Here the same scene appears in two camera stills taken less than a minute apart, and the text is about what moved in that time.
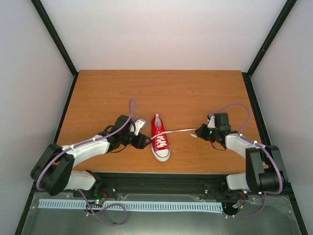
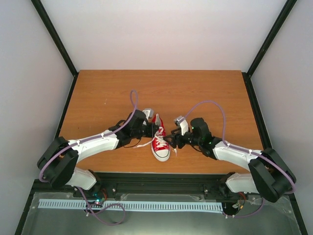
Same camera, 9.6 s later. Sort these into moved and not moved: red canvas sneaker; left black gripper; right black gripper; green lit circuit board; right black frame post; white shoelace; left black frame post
Moved: left black gripper; white shoelace; right black gripper
Not moved: red canvas sneaker; right black frame post; left black frame post; green lit circuit board
